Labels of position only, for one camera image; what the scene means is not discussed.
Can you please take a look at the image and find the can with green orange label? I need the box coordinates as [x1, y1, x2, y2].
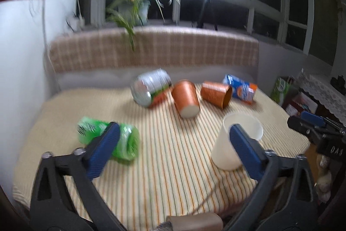
[130, 69, 173, 108]

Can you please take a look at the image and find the plaid sofa backrest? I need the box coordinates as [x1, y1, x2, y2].
[49, 26, 260, 75]

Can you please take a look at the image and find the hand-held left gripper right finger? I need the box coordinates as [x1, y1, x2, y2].
[224, 124, 319, 231]

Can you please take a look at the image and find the white lace cloth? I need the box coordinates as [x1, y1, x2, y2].
[297, 69, 346, 124]

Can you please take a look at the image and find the white window frame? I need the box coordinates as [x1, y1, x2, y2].
[78, 0, 316, 56]

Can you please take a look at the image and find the potted green plant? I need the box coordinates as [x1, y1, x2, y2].
[105, 0, 181, 52]

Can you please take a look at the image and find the green plastic packet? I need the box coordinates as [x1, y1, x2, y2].
[77, 116, 140, 162]

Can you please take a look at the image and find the white translucent plastic cup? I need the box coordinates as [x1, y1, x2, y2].
[211, 112, 264, 170]

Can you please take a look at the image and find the black tripod stand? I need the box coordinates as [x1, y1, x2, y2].
[191, 0, 218, 31]

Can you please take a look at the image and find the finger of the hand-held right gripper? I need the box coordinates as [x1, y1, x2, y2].
[301, 111, 346, 131]
[287, 116, 323, 139]

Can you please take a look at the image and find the blue drink carton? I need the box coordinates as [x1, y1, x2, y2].
[223, 74, 258, 105]

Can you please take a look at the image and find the green white bag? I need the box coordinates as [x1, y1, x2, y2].
[271, 76, 296, 106]

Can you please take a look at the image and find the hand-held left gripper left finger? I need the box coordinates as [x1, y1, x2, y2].
[30, 121, 127, 231]

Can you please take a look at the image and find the orange paper cup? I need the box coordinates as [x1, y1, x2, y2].
[171, 79, 201, 119]
[200, 81, 233, 109]

